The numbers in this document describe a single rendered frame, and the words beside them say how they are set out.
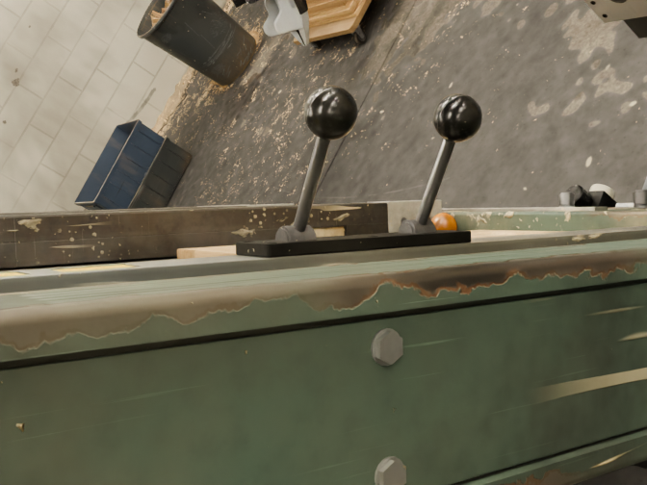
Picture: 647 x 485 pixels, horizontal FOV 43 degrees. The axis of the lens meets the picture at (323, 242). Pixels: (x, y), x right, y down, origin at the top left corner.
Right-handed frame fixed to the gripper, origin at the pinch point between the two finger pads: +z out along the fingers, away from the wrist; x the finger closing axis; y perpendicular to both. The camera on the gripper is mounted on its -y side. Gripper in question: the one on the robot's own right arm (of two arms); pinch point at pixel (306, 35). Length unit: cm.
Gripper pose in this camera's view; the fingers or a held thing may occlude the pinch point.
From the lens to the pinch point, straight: 133.9
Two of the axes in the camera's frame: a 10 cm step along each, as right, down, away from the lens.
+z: 4.4, 8.2, 3.6
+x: 5.2, 1.0, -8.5
